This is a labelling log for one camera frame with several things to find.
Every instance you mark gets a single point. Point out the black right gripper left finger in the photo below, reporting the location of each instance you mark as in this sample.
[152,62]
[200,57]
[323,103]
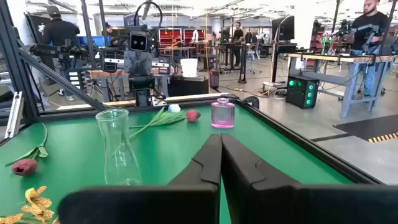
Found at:
[186,202]

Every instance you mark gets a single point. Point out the dark red artificial tulip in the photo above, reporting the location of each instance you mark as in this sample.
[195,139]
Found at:
[25,167]
[192,115]

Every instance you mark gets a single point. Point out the black computer tower green lights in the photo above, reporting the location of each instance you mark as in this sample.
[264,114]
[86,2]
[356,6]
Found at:
[298,93]

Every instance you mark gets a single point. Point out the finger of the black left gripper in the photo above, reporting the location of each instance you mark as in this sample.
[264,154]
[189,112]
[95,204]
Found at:
[112,60]
[161,65]

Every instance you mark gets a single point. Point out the blue lit monitor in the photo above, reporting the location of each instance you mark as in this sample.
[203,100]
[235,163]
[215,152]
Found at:
[93,41]

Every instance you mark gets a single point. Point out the black hazard striped floor mat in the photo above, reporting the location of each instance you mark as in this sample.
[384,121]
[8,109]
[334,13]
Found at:
[367,126]

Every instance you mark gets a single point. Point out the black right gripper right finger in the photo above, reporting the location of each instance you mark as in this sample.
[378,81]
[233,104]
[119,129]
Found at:
[264,202]

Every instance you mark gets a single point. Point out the clear glass vase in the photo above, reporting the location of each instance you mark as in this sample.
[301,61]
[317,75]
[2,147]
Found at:
[119,168]

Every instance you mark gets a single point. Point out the red storage shelf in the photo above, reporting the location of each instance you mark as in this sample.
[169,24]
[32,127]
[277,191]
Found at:
[169,37]

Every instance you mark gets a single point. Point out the person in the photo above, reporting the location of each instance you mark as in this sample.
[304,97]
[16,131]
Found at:
[109,30]
[370,25]
[59,31]
[238,34]

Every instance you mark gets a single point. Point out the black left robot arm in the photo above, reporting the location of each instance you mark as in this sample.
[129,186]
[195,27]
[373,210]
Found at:
[141,85]

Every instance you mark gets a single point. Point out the black aluminium table frame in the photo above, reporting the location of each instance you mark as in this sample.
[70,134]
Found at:
[9,46]

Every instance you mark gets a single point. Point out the white bucket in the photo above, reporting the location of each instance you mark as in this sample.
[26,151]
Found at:
[189,68]

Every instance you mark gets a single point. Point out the grey background robot arm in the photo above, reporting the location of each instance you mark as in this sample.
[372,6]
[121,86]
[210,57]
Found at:
[367,29]

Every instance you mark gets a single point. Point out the silver metal bracket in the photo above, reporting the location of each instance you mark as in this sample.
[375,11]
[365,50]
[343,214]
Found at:
[14,115]

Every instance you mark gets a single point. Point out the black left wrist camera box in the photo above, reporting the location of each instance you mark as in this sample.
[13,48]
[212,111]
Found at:
[138,42]

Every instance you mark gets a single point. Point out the black monitor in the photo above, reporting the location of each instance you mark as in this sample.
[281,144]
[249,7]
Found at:
[284,29]

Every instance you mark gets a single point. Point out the black background robot arm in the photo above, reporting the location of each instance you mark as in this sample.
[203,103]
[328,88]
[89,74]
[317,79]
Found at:
[62,49]

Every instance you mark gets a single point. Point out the yellow artificial flower bunch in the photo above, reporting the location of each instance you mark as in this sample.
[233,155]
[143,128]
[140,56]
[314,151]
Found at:
[37,205]

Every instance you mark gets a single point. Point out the wood top workbench grey legs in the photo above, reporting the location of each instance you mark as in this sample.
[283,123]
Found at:
[326,58]

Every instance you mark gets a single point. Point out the black box white stripes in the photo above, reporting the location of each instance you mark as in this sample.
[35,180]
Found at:
[74,81]

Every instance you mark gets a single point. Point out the pink ribbed glass vase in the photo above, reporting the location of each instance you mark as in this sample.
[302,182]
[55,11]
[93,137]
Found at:
[223,116]

